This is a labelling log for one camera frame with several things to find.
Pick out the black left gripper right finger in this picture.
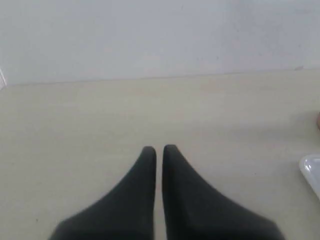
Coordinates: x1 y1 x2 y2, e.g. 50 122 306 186
162 144 285 240

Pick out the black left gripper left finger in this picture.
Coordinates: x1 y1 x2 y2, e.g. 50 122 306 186
50 146 157 240

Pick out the white plastic tray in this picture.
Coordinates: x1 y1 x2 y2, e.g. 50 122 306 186
299 154 320 199

